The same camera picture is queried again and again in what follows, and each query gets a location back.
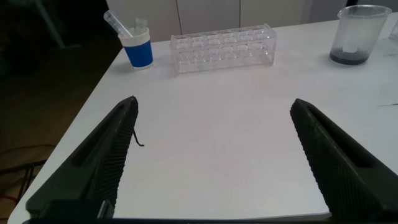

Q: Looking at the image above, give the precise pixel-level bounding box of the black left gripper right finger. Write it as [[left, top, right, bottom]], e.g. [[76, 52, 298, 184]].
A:
[[290, 98, 398, 222]]

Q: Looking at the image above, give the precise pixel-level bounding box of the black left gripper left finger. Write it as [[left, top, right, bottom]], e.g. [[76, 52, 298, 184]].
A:
[[25, 95, 139, 218]]

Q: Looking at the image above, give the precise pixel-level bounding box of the test tube with red pigment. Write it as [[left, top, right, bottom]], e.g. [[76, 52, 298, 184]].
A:
[[103, 10, 134, 39]]

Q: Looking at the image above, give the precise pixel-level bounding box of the test tube with blue pigment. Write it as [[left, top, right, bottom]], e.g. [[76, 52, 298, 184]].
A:
[[134, 17, 148, 32]]

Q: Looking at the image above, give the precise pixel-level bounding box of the clear plastic beaker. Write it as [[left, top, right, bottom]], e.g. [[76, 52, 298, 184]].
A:
[[329, 4, 392, 66]]

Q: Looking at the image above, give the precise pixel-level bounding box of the metal chair leg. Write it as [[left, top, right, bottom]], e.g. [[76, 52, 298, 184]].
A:
[[0, 160, 47, 177]]

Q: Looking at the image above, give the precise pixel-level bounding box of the blue white paper cup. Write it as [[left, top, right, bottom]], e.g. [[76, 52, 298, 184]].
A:
[[118, 27, 154, 70]]

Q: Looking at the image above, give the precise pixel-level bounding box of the white folding partition screen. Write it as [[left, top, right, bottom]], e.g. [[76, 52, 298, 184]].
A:
[[105, 0, 348, 43]]

